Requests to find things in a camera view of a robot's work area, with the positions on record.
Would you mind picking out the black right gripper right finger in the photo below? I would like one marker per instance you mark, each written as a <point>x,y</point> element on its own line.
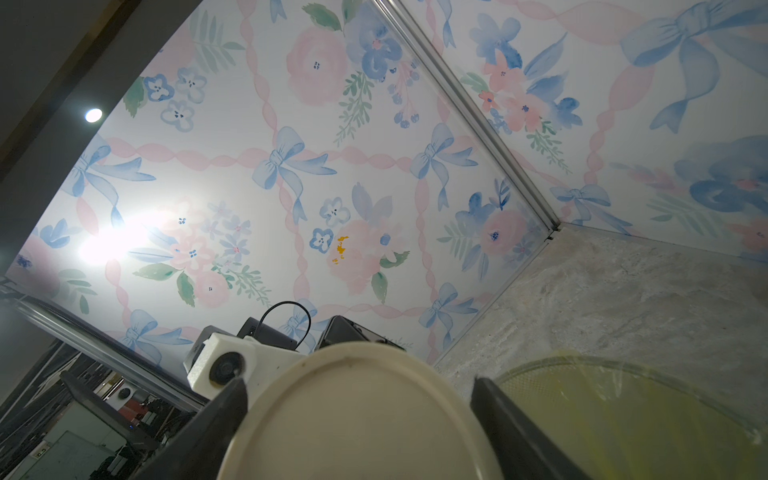
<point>521,448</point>

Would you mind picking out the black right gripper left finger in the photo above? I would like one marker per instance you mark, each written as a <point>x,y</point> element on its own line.
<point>198,450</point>

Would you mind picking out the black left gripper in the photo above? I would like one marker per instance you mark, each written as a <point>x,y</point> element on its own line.
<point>343,330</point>

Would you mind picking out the beige round jar lid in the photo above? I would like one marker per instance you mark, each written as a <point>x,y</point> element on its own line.
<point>359,411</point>

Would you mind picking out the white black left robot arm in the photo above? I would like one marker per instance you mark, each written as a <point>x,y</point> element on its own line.
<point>298,331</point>

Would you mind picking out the yellow plastic bin liner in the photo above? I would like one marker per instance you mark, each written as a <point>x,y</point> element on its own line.
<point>617,420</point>

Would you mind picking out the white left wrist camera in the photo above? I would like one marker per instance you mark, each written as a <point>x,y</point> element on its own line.
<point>221,358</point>

